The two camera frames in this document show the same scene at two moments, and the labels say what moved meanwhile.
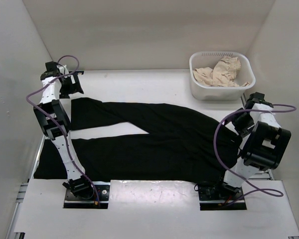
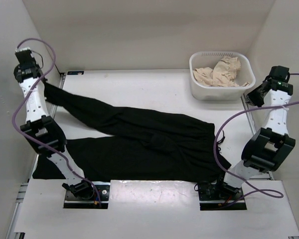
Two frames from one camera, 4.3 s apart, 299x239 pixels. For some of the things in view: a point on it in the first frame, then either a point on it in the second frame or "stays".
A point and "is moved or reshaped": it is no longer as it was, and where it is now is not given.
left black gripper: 74,88 to 45,79
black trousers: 182,143 is moved or reshaped
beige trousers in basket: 222,74 stays
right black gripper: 243,130 to 250,98
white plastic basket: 221,75 stays
